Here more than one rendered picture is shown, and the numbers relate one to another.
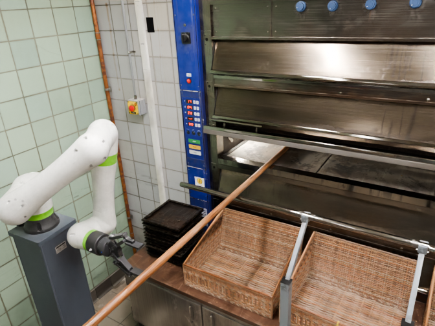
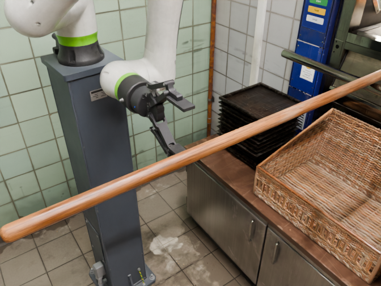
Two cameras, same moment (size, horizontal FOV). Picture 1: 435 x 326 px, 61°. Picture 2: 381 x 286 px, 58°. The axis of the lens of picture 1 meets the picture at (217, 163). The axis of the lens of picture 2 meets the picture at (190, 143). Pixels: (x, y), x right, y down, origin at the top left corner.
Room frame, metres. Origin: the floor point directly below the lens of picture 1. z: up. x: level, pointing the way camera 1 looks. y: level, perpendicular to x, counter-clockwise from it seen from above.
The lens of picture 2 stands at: (0.56, 0.06, 1.62)
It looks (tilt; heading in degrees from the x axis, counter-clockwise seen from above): 35 degrees down; 22
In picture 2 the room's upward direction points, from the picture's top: straight up
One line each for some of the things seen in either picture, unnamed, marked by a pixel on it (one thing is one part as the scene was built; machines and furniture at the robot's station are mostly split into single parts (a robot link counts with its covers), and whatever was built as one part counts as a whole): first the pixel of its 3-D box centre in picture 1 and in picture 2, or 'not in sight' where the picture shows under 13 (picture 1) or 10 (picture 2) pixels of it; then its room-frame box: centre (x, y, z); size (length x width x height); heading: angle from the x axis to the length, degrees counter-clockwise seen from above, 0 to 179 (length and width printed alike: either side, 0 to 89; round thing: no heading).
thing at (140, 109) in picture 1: (136, 106); not in sight; (2.43, 0.52, 1.46); 0.10 x 0.07 x 0.10; 57
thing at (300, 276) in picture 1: (349, 292); not in sight; (1.42, -0.62, 0.72); 0.56 x 0.49 x 0.28; 56
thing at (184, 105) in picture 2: (134, 244); (180, 102); (1.16, 0.33, 1.27); 0.07 x 0.03 x 0.01; 57
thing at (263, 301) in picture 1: (244, 256); (348, 181); (1.74, -0.13, 0.72); 0.56 x 0.49 x 0.28; 58
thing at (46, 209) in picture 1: (32, 196); (70, 9); (1.42, 0.80, 1.36); 0.16 x 0.13 x 0.19; 2
